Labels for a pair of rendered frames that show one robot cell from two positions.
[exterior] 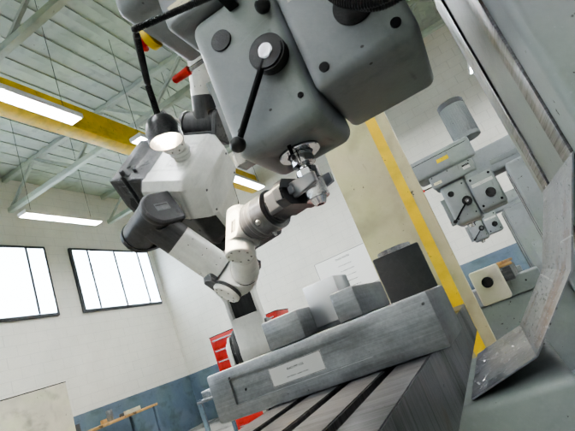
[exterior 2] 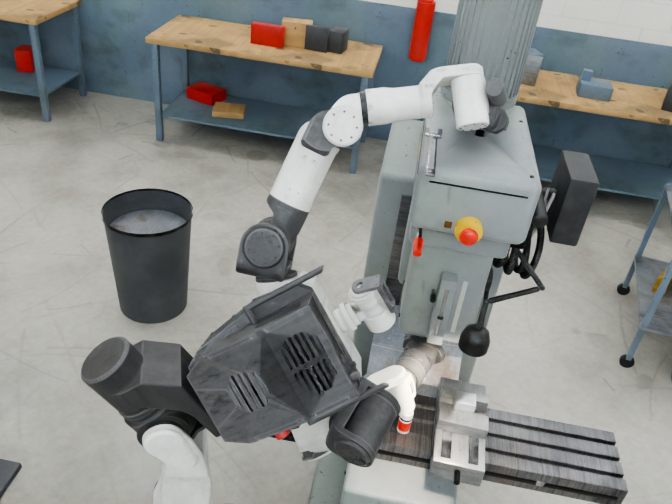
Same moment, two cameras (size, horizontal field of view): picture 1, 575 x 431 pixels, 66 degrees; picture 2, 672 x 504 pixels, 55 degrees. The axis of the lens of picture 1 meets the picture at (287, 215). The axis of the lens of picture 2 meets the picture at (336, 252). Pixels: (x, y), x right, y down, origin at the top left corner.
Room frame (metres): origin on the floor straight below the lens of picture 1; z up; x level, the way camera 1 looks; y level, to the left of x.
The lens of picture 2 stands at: (1.48, 1.25, 2.48)
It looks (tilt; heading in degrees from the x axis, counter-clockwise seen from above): 34 degrees down; 255
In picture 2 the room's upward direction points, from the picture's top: 7 degrees clockwise
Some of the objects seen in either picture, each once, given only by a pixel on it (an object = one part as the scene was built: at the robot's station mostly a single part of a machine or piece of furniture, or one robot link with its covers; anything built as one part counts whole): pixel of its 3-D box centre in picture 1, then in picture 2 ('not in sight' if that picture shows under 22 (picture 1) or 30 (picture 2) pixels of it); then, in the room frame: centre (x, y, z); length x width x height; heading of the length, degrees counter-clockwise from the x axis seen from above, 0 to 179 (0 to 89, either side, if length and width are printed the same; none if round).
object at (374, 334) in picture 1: (328, 340); (460, 423); (0.69, 0.01, 0.96); 0.35 x 0.15 x 0.11; 68
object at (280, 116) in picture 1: (273, 84); (444, 276); (0.82, -0.07, 1.47); 0.21 x 0.19 x 0.32; 160
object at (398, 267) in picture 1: (409, 285); not in sight; (1.22, -0.23, 1.00); 0.22 x 0.12 x 0.20; 170
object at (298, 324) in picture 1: (305, 323); (462, 422); (0.70, 0.04, 0.99); 0.15 x 0.06 x 0.04; 158
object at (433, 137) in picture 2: not in sight; (432, 150); (0.97, 0.03, 1.89); 0.24 x 0.04 x 0.01; 70
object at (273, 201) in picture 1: (281, 205); (417, 359); (0.88, 0.00, 1.24); 0.13 x 0.12 x 0.10; 141
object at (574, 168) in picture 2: not in sight; (571, 197); (0.40, -0.23, 1.62); 0.20 x 0.09 x 0.21; 70
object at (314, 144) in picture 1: (299, 152); not in sight; (0.82, -0.07, 1.31); 0.09 x 0.09 x 0.01
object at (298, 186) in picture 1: (301, 183); not in sight; (0.80, -0.05, 1.24); 0.06 x 0.02 x 0.03; 51
